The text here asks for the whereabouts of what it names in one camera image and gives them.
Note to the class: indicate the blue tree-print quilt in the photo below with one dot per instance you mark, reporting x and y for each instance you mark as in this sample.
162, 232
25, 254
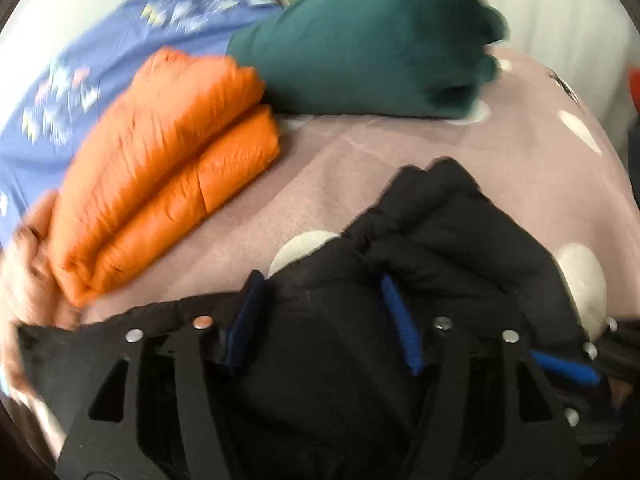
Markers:
75, 45

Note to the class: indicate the pink dotted bed sheet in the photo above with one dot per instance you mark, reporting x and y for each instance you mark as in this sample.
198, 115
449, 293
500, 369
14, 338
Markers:
400, 140

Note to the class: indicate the orange puffer jacket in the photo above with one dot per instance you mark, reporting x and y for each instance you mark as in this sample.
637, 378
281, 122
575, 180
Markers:
165, 160

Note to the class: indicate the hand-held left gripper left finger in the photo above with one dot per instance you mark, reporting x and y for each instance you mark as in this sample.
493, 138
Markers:
245, 325

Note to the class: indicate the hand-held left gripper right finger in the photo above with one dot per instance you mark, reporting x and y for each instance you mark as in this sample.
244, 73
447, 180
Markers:
402, 332

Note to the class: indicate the green folded garment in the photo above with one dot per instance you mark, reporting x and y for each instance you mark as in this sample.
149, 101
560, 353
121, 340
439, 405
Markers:
370, 40

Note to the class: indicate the red object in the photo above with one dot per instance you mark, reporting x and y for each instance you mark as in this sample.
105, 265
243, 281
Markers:
634, 91

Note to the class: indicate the black puffer jacket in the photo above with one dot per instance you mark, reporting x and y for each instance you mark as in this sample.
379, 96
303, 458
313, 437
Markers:
450, 240

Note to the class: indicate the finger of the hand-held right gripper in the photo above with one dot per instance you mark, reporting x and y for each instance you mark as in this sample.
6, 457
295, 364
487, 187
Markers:
565, 367

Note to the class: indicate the peach fluffy cloth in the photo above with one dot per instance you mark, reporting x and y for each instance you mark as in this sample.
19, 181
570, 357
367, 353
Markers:
27, 270

